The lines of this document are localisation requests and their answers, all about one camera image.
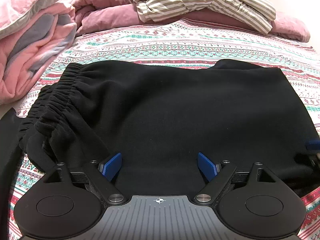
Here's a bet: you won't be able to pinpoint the patterned bed sheet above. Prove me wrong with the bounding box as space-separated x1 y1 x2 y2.
0 17 320 240

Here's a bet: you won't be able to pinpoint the dark cloth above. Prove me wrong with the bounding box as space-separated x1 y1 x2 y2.
0 107 26 230

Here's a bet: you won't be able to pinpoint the mauve crumpled blanket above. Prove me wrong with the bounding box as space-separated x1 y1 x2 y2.
71 0 141 37

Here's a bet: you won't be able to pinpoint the pink and grey quilt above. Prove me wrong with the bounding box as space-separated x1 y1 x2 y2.
0 7 78 106

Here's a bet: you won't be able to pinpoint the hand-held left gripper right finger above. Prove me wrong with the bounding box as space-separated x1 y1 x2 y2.
194 152 278 204

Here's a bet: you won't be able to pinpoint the grey striped duvet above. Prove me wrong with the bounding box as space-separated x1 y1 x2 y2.
131 0 276 34

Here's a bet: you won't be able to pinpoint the mauve pillow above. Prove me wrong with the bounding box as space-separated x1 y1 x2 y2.
150 10 311 43

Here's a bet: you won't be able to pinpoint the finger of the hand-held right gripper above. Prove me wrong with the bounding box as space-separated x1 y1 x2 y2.
305 138 320 167

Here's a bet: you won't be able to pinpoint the pink pillow with grey edge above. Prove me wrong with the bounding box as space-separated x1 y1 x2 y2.
0 0 77 40

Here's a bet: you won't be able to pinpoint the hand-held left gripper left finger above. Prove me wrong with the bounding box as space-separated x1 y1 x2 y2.
44 152 124 204

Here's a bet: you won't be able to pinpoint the black pants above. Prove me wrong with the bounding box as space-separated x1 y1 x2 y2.
16 59 320 198

